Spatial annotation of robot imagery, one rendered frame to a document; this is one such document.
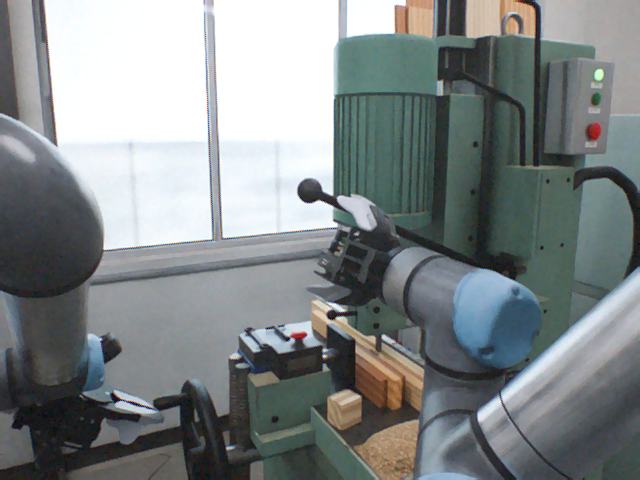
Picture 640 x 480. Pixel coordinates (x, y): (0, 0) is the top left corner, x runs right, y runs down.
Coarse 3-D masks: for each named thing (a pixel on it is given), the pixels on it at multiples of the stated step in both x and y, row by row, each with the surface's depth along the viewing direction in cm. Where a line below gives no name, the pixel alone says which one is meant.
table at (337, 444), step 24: (312, 336) 116; (336, 384) 93; (312, 408) 85; (384, 408) 85; (408, 408) 85; (288, 432) 83; (312, 432) 84; (336, 432) 78; (360, 432) 78; (264, 456) 81; (336, 456) 78; (360, 456) 72
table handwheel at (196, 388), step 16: (192, 384) 82; (192, 400) 79; (208, 400) 78; (192, 416) 94; (208, 416) 76; (192, 432) 91; (208, 432) 74; (192, 448) 95; (208, 448) 73; (224, 448) 73; (256, 448) 87; (192, 464) 81; (208, 464) 82; (224, 464) 72; (240, 464) 85
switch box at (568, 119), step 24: (552, 72) 87; (576, 72) 82; (552, 96) 87; (576, 96) 83; (552, 120) 88; (576, 120) 84; (600, 120) 87; (552, 144) 88; (576, 144) 85; (600, 144) 88
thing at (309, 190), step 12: (312, 180) 67; (300, 192) 67; (312, 192) 66; (324, 192) 68; (336, 204) 69; (396, 228) 74; (420, 240) 77; (444, 252) 80; (456, 252) 81; (468, 264) 82; (480, 264) 84; (492, 264) 84; (504, 264) 84; (504, 276) 84
